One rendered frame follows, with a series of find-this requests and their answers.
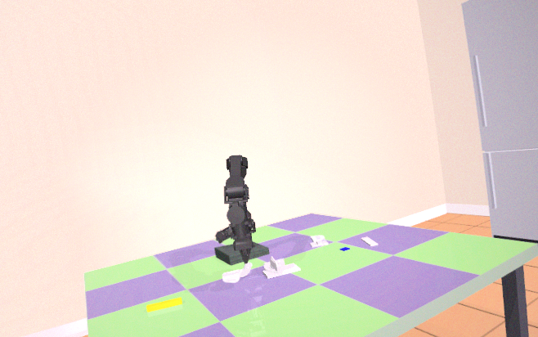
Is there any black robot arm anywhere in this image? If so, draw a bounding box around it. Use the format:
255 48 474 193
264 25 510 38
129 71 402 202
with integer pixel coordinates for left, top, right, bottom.
215 155 256 244

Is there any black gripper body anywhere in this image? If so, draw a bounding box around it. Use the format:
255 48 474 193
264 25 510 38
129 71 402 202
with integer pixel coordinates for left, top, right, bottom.
231 218 253 251

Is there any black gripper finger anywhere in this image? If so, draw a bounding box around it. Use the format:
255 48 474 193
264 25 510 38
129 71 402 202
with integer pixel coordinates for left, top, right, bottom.
239 249 251 263

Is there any white flat bar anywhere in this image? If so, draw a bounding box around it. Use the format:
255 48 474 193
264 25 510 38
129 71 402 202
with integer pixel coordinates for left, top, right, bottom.
361 237 378 246

